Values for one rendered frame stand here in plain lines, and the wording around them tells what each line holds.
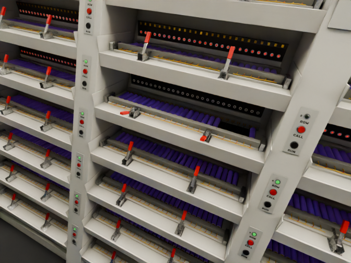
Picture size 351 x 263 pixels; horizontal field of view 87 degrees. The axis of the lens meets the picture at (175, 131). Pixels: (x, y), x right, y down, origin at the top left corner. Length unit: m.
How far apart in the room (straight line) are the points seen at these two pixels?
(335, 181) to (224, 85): 0.39
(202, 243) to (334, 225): 0.42
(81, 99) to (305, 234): 0.87
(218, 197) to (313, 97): 0.40
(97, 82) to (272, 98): 0.57
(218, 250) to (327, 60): 0.66
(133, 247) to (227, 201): 0.49
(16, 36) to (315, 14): 1.02
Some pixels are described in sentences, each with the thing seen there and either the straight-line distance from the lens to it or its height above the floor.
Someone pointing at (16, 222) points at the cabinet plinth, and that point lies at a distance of 1.60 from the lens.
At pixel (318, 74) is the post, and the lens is 0.57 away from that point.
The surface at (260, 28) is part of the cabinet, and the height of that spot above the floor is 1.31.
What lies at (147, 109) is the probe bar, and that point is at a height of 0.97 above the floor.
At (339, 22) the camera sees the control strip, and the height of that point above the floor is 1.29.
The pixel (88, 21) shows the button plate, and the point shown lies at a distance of 0.77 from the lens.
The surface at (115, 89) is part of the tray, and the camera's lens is 0.82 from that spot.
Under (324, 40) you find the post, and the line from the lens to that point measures 0.57.
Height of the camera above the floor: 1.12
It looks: 17 degrees down
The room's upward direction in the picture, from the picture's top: 13 degrees clockwise
